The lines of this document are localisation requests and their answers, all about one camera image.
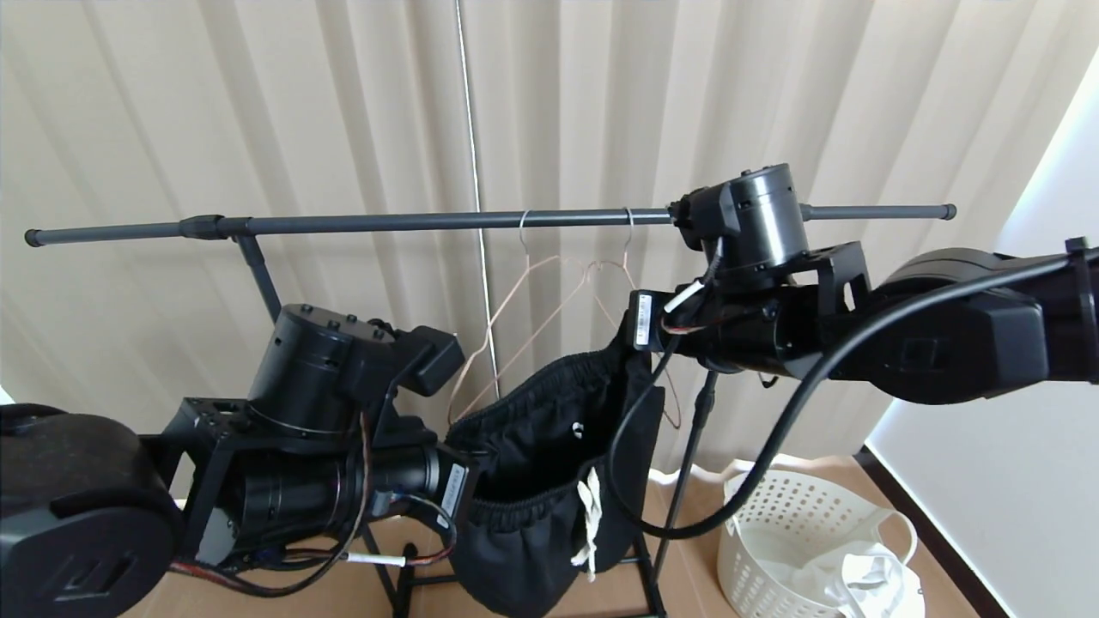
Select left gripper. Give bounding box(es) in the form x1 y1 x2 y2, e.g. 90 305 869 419
234 442 471 538

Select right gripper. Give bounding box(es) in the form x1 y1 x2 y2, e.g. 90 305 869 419
629 288 827 379

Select black shorts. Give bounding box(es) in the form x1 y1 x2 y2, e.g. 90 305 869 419
444 339 666 618

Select pink clothes hanger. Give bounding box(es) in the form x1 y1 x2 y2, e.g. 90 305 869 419
586 209 685 430
446 210 602 426

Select white laundry basket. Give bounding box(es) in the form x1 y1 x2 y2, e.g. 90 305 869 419
717 457 920 618

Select black clothes rack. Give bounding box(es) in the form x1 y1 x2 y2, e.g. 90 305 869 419
24 203 956 618

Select white garment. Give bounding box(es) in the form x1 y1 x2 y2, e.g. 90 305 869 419
740 522 926 618

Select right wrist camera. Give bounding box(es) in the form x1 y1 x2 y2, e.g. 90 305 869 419
668 183 739 251

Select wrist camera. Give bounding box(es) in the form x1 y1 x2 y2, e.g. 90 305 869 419
391 326 466 397
668 183 739 251

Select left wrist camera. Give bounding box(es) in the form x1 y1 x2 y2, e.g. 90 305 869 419
391 326 466 397

